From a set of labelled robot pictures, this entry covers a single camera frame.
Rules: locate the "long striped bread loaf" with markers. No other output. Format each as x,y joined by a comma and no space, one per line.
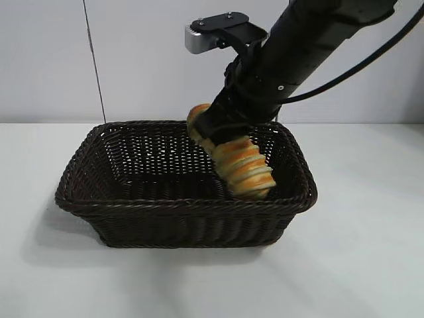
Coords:
246,165

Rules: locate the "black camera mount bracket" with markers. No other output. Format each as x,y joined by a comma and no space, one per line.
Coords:
228,23

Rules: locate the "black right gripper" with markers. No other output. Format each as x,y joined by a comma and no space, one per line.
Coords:
248,106

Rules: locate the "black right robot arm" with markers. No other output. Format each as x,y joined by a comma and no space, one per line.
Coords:
308,43

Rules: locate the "dark brown wicker basket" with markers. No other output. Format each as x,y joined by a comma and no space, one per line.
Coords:
165,218

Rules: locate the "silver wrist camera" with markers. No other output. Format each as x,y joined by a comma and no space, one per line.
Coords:
198,41

